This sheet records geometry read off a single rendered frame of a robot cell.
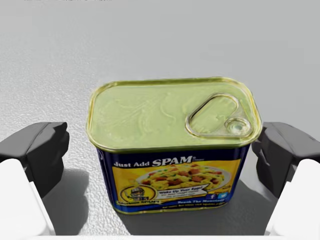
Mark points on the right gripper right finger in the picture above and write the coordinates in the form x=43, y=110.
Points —
x=282, y=155

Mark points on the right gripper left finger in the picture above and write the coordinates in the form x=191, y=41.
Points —
x=37, y=155

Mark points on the green and blue rectangular can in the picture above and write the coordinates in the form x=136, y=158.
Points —
x=172, y=140

